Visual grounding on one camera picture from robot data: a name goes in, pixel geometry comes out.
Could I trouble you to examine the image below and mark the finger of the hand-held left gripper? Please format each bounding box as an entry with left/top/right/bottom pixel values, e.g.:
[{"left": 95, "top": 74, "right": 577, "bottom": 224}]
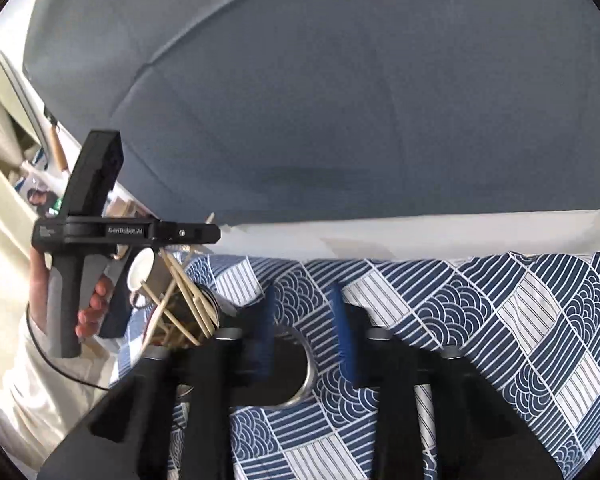
[{"left": 155, "top": 220, "right": 222, "bottom": 247}]

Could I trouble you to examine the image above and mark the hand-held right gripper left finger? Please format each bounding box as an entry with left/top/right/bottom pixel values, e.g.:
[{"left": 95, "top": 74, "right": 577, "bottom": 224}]
[{"left": 36, "top": 282, "right": 281, "bottom": 480}]

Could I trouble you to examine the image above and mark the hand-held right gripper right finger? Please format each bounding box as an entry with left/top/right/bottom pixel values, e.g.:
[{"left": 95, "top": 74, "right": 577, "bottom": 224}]
[{"left": 327, "top": 282, "right": 564, "bottom": 480}]

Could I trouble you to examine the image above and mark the black cylindrical utensil cup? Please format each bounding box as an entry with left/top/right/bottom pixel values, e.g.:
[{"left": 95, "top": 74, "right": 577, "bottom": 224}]
[{"left": 165, "top": 280, "right": 322, "bottom": 409}]

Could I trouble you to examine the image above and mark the pile of wooden chopsticks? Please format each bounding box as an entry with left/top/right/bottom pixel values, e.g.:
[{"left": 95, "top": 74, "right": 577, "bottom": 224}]
[{"left": 140, "top": 212, "right": 222, "bottom": 352}]

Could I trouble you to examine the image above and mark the person's left forearm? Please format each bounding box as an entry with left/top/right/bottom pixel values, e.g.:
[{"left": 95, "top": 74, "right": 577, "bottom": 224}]
[{"left": 0, "top": 310, "right": 131, "bottom": 480}]

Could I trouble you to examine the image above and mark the person's left hand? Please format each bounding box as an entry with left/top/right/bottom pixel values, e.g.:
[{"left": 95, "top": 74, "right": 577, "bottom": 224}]
[{"left": 27, "top": 247, "right": 116, "bottom": 342}]

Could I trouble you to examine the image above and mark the photo print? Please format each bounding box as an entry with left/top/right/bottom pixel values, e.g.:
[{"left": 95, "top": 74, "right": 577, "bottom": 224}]
[{"left": 27, "top": 187, "right": 57, "bottom": 219}]

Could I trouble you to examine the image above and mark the beige mug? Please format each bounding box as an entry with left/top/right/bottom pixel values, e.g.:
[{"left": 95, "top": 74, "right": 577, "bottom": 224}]
[{"left": 125, "top": 247, "right": 157, "bottom": 311}]

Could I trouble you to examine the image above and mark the wooden hairbrush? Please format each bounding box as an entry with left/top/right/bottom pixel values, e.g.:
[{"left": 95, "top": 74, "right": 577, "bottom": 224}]
[{"left": 44, "top": 108, "right": 69, "bottom": 170}]

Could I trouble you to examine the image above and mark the blue patterned tablecloth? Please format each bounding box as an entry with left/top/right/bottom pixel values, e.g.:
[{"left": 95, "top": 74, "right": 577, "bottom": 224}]
[{"left": 112, "top": 250, "right": 600, "bottom": 480}]

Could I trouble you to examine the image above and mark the grey padded headboard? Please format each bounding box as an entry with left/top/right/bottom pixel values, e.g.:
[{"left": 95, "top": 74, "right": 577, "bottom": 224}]
[{"left": 22, "top": 0, "right": 600, "bottom": 227}]

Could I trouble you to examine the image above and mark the black cable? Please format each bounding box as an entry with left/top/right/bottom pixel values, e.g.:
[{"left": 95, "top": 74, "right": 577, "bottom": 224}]
[{"left": 26, "top": 302, "right": 112, "bottom": 392}]

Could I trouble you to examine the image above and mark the round wall mirror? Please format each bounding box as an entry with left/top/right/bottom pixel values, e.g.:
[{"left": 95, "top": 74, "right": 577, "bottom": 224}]
[{"left": 0, "top": 47, "right": 51, "bottom": 162}]

